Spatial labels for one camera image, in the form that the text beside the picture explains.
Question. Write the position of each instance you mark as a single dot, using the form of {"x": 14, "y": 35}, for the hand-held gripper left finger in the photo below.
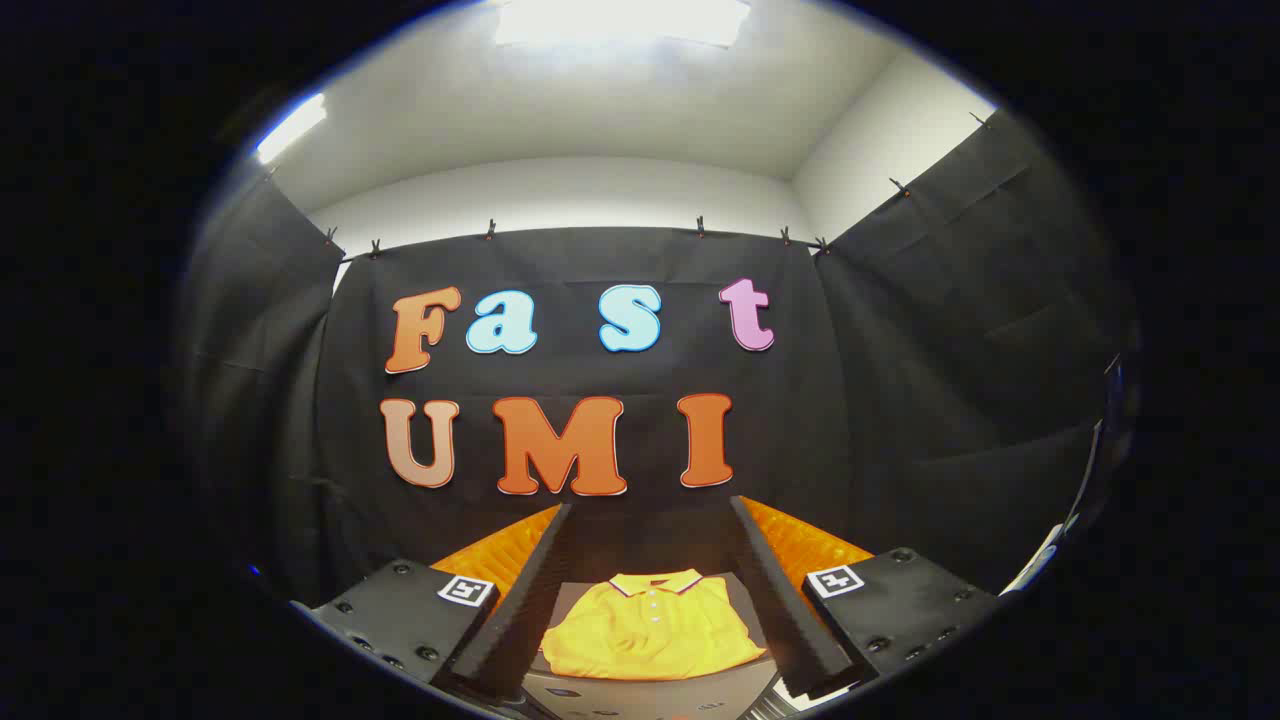
{"x": 525, "y": 600}

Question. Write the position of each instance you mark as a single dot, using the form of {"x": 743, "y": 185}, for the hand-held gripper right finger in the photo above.
{"x": 785, "y": 600}

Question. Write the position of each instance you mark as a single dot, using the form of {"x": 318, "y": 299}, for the yellow polo shirt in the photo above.
{"x": 650, "y": 640}

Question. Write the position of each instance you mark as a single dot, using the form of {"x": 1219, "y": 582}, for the grey top side table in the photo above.
{"x": 740, "y": 692}

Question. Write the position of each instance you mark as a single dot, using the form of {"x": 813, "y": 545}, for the white paper sheet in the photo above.
{"x": 1040, "y": 565}

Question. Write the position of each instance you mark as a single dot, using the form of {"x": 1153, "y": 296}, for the ceiling light panel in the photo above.
{"x": 620, "y": 20}
{"x": 290, "y": 128}

